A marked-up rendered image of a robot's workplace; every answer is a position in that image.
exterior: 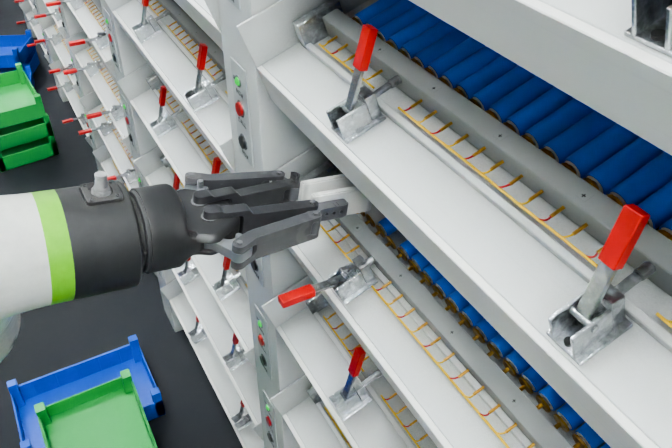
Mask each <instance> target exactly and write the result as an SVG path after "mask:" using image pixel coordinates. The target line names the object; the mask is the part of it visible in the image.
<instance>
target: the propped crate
mask: <svg viewBox="0 0 672 448"><path fill-rule="evenodd" d="M120 375H121V377H119V378H116V379H113V380H111V381H108V382H106V383H103V384H101V385H98V386H95V387H93V388H90V389H88V390H85V391H83V392H80V393H77V394H75V395H72V396H70V397H67V398H65V399H62V400H59V401H57V402H54V403H52V404H49V405H47V406H45V404H44V402H40V403H38V404H35V405H34V409H35V413H36V415H37V417H38V422H39V426H40V429H41V433H42V436H43V440H44V444H45V447H46V448H158V447H157V444H156V442H155V439H154V436H153V434H152V431H151V428H150V425H149V423H148V420H147V417H146V415H145V412H144V409H143V406H142V404H141V401H140V398H139V396H138V393H137V390H136V387H135V385H134V382H133V381H132V376H131V373H130V370H129V369H126V370H123V371H121V372H120Z"/></svg>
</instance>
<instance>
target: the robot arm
mask: <svg viewBox="0 0 672 448"><path fill-rule="evenodd" d="M94 176H95V182H91V183H84V184H80V186H74V187H66V188H59V189H52V190H45V191H38V192H31V193H23V194H12V195H0V362H1V361H2V360H3V359H4V358H5V357H6V356H7V355H8V353H9V352H10V350H11V349H12V347H13V343H14V341H15V340H16V338H17V336H18V333H19V329H20V323H21V313H23V312H26V311H30V310H33V309H37V308H41V307H45V306H49V305H53V304H58V303H63V302H67V301H72V300H76V299H81V298H85V297H90V296H95V295H99V294H104V293H108V292H113V291H118V290H122V289H127V288H131V287H136V286H137V285H138V284H139V283H140V281H141V279H142V275H143V272H144V273H146V274H150V273H154V272H159V271H164V270H169V269H173V268H178V267H181V266H182V265H183V264H184V263H185V262H186V261H187V260H188V259H189V258H190V257H191V256H193V255H215V254H217V253H219V254H221V255H223V256H225V257H227V258H229V259H231V265H230V266H231V268H232V269H234V270H242V269H243V268H245V267H246V266H247V265H249V264H250V263H251V262H252V261H254V260H256V259H258V258H261V257H264V256H267V255H270V254H273V253H276V252H279V251H281V250H284V249H287V248H290V247H293V246H296V245H299V244H302V243H304V242H307V241H310V240H313V239H316V238H318V235H319V229H320V223H321V221H325V220H331V219H336V218H342V217H344V216H346V215H350V214H356V213H361V212H367V211H370V210H371V207H372V203H371V202H370V201H369V200H368V199H367V198H366V197H365V195H364V194H363V193H362V192H361V191H360V190H359V189H358V188H357V187H356V186H355V185H354V184H353V183H352V182H351V181H350V180H349V179H348V178H347V177H346V176H345V175H344V174H339V175H333V176H328V177H322V178H314V179H307V180H301V181H299V179H300V174H299V173H298V172H291V174H290V178H286V177H285V173H284V172H283V171H280V170H272V171H254V172H237V173H219V174H206V173H197V172H187V173H186V174H185V184H184V189H180V190H178V191H176V190H175V189H174V188H173V187H172V186H171V185H169V184H157V185H150V186H144V187H137V188H132V189H130V191H128V190H127V188H126V186H125V185H124V184H122V183H121V182H120V181H118V180H116V181H115V180H107V173H106V172H105V171H97V172H95V174H94ZM270 181H272V182H270ZM207 187H208V189H207ZM296 200H298V201H296Z"/></svg>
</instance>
